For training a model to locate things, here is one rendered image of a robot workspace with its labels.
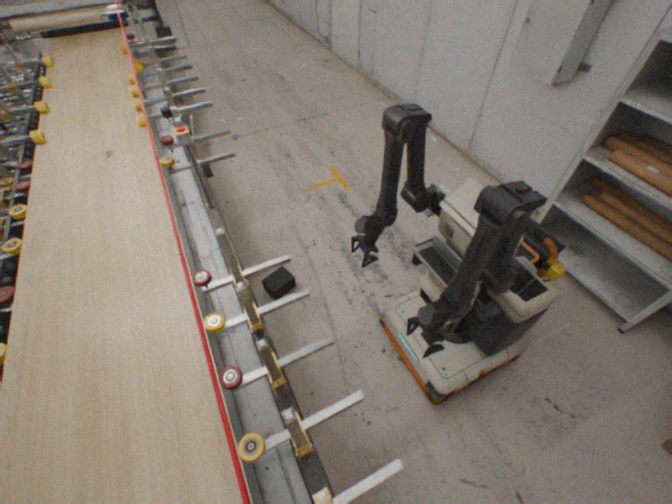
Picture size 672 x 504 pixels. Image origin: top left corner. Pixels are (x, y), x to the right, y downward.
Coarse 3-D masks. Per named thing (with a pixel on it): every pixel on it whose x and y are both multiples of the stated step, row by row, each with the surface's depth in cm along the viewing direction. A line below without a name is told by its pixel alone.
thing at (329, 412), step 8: (360, 392) 125; (344, 400) 123; (352, 400) 123; (360, 400) 124; (328, 408) 121; (336, 408) 121; (344, 408) 122; (312, 416) 120; (320, 416) 120; (328, 416) 120; (304, 424) 118; (312, 424) 118; (288, 432) 117; (272, 440) 115; (280, 440) 115; (288, 440) 117; (264, 448) 114; (272, 448) 115
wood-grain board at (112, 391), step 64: (64, 64) 307; (128, 64) 305; (64, 128) 235; (128, 128) 234; (64, 192) 190; (128, 192) 189; (64, 256) 160; (128, 256) 159; (64, 320) 138; (128, 320) 137; (192, 320) 137; (64, 384) 121; (128, 384) 121; (192, 384) 120; (0, 448) 109; (64, 448) 108; (128, 448) 108; (192, 448) 108
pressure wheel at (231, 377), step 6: (234, 366) 124; (222, 372) 122; (228, 372) 123; (234, 372) 123; (240, 372) 122; (222, 378) 121; (228, 378) 121; (234, 378) 121; (240, 378) 121; (222, 384) 120; (228, 384) 120; (234, 384) 120; (240, 384) 122
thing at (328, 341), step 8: (328, 336) 140; (312, 344) 138; (320, 344) 138; (328, 344) 138; (296, 352) 136; (304, 352) 136; (312, 352) 136; (280, 360) 134; (288, 360) 134; (296, 360) 135; (264, 368) 132; (280, 368) 133; (248, 376) 130; (256, 376) 130; (264, 376) 132; (248, 384) 130
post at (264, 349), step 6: (258, 342) 107; (264, 342) 107; (258, 348) 107; (264, 348) 107; (264, 354) 109; (270, 354) 111; (264, 360) 112; (270, 360) 115; (270, 366) 118; (276, 366) 120; (270, 372) 121; (276, 372) 124; (276, 378) 127
